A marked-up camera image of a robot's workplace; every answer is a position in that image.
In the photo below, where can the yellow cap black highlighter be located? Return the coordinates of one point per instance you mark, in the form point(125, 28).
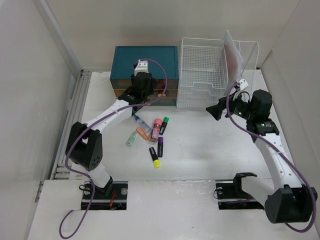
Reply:
point(154, 157)

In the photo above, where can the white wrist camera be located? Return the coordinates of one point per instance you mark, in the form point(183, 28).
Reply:
point(141, 66)
point(242, 85)

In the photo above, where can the purple cap black highlighter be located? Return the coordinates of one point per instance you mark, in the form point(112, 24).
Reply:
point(160, 147)

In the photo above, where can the green cap black highlighter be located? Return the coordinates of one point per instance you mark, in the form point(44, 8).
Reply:
point(163, 125)

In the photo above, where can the white wire file rack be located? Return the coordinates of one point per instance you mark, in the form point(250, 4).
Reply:
point(203, 73)

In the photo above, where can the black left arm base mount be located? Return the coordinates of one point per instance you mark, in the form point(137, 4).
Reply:
point(116, 200)

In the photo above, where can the pink lid marker tube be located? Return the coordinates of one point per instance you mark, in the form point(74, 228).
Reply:
point(155, 130)

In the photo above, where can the clear blue cap bottle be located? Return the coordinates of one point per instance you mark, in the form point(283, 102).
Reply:
point(145, 127)

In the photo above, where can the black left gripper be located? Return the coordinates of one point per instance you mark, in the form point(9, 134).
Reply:
point(149, 91)

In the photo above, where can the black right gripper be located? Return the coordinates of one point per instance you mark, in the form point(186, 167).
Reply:
point(216, 110)

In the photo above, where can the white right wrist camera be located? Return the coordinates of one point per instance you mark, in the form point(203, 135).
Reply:
point(242, 85)

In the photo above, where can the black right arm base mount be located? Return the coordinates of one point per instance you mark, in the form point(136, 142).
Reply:
point(230, 195)

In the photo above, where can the aluminium rail frame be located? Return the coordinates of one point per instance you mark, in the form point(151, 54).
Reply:
point(55, 126)

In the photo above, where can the orange plastic case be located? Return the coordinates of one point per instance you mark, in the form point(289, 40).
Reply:
point(142, 133)

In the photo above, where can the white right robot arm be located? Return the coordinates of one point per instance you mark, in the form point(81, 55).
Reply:
point(291, 199)

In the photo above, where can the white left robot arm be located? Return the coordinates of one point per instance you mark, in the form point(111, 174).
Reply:
point(85, 142)

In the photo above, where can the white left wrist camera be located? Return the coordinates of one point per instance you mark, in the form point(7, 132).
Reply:
point(141, 66)

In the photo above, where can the green translucent plastic case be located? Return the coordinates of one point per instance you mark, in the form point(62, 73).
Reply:
point(131, 139)

